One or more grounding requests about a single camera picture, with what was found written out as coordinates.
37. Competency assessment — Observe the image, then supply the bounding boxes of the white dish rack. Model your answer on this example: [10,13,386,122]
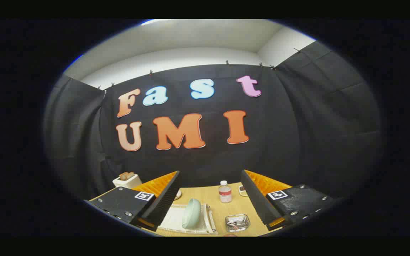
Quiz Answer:
[158,203,218,235]

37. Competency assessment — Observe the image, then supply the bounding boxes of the light green plate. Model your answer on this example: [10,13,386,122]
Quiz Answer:
[182,198,202,229]

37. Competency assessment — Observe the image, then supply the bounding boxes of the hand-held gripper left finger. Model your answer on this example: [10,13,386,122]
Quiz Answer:
[84,171,182,230]

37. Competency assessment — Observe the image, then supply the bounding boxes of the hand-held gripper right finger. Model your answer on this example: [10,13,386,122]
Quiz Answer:
[241,170,341,231]

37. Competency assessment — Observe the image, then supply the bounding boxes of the white toaster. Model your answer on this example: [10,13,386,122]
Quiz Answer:
[112,174,142,189]

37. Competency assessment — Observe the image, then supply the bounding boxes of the clear bottle with red label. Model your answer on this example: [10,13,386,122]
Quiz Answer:
[219,180,232,203]

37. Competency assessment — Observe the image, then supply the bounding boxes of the silver wire basket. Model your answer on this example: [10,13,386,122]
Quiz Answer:
[225,214,251,232]

